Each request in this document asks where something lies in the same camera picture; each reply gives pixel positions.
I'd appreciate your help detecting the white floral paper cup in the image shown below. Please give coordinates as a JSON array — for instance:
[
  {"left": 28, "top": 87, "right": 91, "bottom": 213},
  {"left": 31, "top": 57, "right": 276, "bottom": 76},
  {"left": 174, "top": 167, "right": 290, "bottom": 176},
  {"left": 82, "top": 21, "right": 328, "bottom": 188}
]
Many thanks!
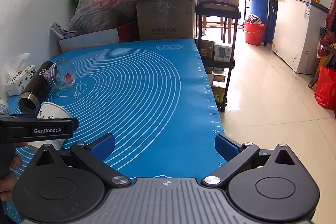
[{"left": 27, "top": 102, "right": 71, "bottom": 154}]

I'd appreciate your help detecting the blue yellow striped paper cup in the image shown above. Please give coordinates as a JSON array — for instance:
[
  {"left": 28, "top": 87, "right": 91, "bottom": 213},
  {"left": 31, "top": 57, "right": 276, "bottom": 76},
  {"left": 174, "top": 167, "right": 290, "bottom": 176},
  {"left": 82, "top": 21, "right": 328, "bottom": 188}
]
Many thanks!
[{"left": 0, "top": 99, "right": 9, "bottom": 115}]

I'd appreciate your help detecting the person's left hand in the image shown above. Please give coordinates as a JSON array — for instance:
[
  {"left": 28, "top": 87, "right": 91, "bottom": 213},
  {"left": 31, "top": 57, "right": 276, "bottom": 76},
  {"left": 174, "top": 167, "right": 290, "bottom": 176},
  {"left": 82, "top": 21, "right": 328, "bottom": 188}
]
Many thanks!
[{"left": 0, "top": 142, "right": 29, "bottom": 202}]

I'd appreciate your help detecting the black thermos flask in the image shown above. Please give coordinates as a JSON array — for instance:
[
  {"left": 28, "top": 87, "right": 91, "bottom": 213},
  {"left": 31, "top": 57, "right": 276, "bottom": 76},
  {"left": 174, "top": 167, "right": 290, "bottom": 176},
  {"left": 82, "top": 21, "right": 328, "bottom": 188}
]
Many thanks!
[{"left": 18, "top": 61, "right": 54, "bottom": 114}]

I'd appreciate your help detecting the white tissue box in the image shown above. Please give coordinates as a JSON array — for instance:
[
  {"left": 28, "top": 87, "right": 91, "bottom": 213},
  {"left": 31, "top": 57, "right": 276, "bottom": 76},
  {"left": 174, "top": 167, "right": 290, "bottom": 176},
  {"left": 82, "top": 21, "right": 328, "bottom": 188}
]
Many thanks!
[{"left": 1, "top": 53, "right": 37, "bottom": 96}]

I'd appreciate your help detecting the white open box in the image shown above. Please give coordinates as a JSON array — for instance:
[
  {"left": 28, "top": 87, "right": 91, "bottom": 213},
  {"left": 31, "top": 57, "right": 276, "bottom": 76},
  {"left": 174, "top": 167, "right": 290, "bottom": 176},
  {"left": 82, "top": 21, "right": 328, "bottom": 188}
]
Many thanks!
[{"left": 50, "top": 22, "right": 120, "bottom": 53}]

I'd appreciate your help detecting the blue silicone baking mat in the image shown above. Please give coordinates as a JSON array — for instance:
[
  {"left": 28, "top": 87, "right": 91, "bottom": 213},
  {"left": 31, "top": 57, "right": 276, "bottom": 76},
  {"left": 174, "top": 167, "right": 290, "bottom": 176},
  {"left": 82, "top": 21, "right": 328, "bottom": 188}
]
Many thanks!
[{"left": 4, "top": 38, "right": 226, "bottom": 223}]

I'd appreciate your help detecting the red shopping bag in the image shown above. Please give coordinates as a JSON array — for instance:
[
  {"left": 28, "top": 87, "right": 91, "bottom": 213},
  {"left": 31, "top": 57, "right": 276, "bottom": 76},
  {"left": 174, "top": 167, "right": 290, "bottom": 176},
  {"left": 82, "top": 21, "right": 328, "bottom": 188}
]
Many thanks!
[{"left": 314, "top": 66, "right": 336, "bottom": 110}]

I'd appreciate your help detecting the red plastic bucket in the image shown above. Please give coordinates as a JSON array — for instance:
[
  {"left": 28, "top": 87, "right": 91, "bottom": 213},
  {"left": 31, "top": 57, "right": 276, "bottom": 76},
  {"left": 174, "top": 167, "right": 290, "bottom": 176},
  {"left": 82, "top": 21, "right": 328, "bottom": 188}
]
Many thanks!
[{"left": 244, "top": 20, "right": 266, "bottom": 46}]

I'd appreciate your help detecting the clear bag with red contents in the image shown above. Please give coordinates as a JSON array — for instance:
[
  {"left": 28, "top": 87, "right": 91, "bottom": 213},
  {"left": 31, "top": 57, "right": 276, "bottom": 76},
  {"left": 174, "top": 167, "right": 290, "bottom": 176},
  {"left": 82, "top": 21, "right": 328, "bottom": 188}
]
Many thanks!
[{"left": 69, "top": 0, "right": 136, "bottom": 34}]

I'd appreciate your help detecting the black utility cart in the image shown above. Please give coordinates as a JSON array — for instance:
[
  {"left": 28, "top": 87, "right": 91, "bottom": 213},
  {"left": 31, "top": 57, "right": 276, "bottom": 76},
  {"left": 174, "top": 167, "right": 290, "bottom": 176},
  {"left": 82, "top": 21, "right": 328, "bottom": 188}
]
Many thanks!
[{"left": 195, "top": 0, "right": 241, "bottom": 112}]

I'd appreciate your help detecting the lower cardboard box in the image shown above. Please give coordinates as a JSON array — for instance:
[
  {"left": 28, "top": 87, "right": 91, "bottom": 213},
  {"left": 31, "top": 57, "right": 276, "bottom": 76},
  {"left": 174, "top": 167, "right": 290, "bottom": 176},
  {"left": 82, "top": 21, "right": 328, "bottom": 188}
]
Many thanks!
[{"left": 136, "top": 0, "right": 196, "bottom": 41}]

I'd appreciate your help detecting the blue plastic barrel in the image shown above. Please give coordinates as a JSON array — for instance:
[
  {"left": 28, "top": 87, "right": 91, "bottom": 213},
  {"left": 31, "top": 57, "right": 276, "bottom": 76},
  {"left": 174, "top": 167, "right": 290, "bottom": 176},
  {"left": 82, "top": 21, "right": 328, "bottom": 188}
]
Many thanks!
[{"left": 250, "top": 0, "right": 278, "bottom": 43}]

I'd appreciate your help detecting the white chest freezer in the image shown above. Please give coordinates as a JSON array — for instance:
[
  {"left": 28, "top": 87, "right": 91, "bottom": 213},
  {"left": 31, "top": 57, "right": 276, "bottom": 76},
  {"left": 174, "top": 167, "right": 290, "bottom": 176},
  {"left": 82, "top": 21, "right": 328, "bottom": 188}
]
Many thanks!
[{"left": 272, "top": 0, "right": 329, "bottom": 75}]

